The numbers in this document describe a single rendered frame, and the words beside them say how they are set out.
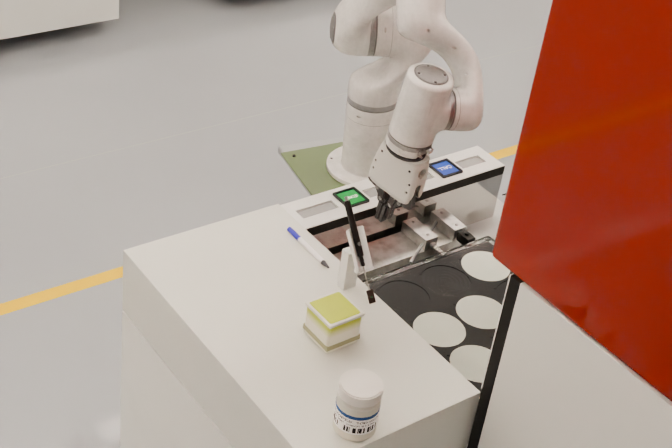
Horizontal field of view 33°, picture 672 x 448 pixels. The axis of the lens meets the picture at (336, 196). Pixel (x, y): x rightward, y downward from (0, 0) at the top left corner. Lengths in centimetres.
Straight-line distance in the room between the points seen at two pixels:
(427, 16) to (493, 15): 372
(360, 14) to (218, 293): 71
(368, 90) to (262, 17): 282
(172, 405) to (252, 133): 237
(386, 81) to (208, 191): 163
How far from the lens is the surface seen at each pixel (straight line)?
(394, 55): 255
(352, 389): 180
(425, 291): 228
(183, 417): 217
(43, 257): 377
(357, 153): 267
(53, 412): 325
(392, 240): 243
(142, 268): 215
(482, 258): 240
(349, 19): 249
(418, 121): 200
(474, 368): 213
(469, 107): 202
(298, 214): 233
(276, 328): 203
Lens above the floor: 228
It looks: 33 degrees down
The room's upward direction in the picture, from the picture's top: 8 degrees clockwise
